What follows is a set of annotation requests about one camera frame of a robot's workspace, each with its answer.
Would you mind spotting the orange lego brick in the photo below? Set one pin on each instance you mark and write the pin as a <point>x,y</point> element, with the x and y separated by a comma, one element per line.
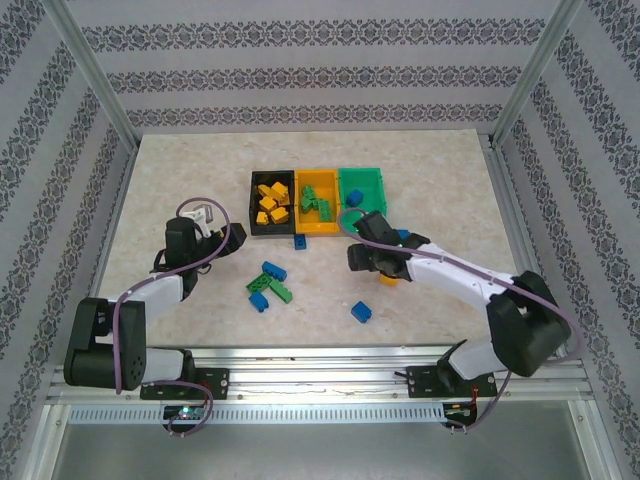
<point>279,215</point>

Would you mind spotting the grey metal shelf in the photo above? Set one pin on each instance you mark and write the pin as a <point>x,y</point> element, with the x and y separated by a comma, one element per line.
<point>320,455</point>

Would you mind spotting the green plastic bin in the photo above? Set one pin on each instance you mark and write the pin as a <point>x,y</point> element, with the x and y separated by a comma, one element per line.
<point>372,187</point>

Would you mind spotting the aluminium frame post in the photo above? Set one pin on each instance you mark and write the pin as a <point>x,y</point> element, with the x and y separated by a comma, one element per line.
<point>533,75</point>
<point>94,75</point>

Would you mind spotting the aluminium mounting rail beams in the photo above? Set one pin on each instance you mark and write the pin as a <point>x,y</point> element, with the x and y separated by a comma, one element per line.
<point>320,375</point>

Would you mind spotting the aluminium side rail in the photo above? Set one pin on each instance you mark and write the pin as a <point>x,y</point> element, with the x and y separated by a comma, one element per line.
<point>522,240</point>
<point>103,250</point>

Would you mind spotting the black plastic bin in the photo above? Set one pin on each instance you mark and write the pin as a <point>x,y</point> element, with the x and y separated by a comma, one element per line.
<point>272,230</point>

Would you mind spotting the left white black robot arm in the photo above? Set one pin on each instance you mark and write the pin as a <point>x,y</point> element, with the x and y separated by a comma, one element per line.
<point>165,292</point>

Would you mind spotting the long blue lego brick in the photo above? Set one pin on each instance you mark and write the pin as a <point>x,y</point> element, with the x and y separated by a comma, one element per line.
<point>274,271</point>

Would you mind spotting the yellow lego brick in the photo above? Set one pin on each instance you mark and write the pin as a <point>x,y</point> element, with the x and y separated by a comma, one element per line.
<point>389,280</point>
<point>263,190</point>
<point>261,217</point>
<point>268,203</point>
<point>285,200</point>
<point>279,191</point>

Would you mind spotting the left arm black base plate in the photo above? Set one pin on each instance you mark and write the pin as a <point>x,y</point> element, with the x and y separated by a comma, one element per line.
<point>217,382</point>

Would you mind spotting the small black clamp lever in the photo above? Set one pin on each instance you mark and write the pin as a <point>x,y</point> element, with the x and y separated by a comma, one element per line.
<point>401,373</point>

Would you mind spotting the yellow plastic bin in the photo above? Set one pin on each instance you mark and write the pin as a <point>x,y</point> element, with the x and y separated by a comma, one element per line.
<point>320,227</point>

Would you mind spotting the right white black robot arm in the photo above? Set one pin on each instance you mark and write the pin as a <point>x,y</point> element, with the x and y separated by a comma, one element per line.
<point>450,277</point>

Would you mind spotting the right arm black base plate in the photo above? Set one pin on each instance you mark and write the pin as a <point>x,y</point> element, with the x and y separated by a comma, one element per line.
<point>420,382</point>

